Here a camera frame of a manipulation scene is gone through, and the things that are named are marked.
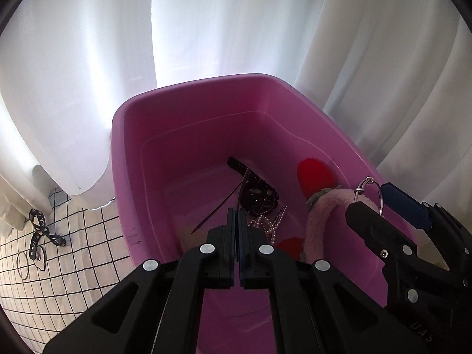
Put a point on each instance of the large silver bangle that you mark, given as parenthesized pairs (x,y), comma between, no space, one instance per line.
(22,265)

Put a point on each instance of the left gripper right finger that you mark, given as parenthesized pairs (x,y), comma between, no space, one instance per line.
(314,310)

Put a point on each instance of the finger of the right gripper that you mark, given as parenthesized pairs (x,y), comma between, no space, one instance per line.
(381,237)
(405,206)

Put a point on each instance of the white plush charm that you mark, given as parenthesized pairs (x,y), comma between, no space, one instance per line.
(40,259)

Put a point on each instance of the black beaded hair accessory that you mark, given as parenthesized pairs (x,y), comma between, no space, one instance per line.
(255,195)

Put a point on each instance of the pink plastic bin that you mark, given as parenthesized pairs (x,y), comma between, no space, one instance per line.
(169,161)

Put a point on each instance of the white sheer curtain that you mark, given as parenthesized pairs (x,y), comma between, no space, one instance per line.
(395,75)

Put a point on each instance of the pink fluffy headband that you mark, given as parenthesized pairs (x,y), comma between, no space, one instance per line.
(321,205)

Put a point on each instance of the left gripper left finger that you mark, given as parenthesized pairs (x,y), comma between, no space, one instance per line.
(157,307)

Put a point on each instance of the white black grid bedsheet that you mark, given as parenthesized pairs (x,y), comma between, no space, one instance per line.
(94,259)

